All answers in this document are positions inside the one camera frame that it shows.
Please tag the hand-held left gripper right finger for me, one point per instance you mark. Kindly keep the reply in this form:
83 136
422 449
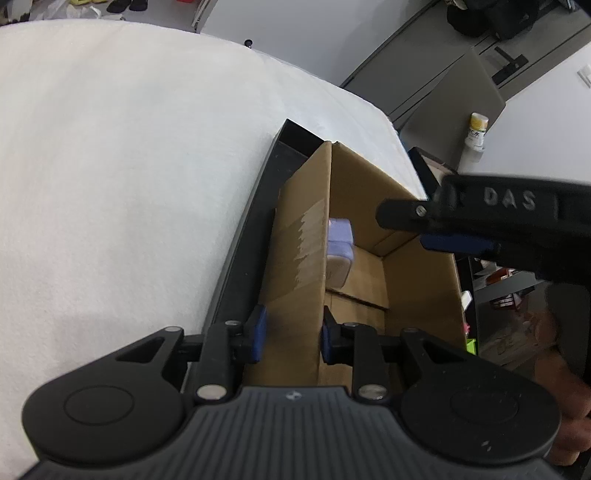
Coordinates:
327 342

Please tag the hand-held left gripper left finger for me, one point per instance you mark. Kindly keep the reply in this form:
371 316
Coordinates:
259 333

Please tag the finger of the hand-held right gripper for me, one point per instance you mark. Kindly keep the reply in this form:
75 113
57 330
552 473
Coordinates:
401 213
457 244

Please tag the purple toy figure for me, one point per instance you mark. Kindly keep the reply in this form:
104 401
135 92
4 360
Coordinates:
339 244

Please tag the brown cardboard box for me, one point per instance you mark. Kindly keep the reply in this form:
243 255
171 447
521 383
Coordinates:
300 258

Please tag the black tray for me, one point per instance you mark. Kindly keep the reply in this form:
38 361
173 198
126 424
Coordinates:
258 221

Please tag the person's right forearm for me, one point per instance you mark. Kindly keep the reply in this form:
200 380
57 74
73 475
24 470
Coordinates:
568 392

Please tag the black box with brown inside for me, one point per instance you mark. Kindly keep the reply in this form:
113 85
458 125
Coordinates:
427 170

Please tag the small white block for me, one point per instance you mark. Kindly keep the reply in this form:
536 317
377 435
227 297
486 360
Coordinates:
466 298

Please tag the red basket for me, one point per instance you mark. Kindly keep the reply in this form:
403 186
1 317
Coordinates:
503 290

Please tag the yellow capped bottle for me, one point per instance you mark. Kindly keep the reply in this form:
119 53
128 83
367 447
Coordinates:
476 131

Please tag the small green block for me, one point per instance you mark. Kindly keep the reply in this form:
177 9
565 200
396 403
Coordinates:
471 346

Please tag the grey cabinet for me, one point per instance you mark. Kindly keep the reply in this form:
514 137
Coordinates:
415 41

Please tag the black bag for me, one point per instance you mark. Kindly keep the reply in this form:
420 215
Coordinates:
494 16

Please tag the white panel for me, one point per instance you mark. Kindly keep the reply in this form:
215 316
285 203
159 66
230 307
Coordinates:
203 14

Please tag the black slipper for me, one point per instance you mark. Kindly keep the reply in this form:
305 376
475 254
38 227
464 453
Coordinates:
117 5
138 4

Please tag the white plastic bags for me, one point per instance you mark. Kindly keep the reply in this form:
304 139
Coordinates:
60 7

